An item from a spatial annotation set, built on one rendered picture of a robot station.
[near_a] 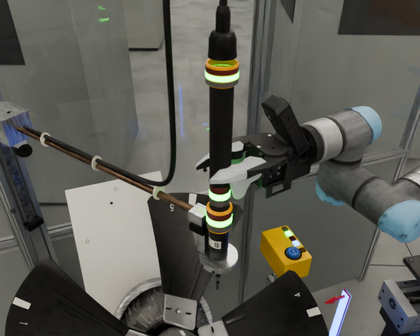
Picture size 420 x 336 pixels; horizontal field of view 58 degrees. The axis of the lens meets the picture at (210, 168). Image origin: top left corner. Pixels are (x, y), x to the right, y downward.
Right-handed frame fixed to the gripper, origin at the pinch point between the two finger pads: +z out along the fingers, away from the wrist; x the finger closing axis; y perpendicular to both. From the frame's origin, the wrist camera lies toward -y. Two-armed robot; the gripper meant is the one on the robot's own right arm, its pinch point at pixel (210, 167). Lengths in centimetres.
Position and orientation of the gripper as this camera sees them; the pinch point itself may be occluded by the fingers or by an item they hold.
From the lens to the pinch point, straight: 56.5
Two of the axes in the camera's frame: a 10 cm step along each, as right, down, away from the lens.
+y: 0.0, 8.2, 5.7
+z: -8.6, 2.9, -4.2
